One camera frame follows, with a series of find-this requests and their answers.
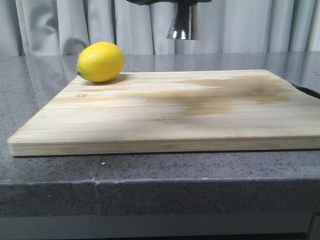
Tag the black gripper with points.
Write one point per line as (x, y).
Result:
(150, 2)

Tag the steel double jigger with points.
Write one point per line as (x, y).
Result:
(186, 21)

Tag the yellow lemon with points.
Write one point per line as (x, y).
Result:
(100, 62)

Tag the wooden cutting board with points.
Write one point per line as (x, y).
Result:
(179, 111)

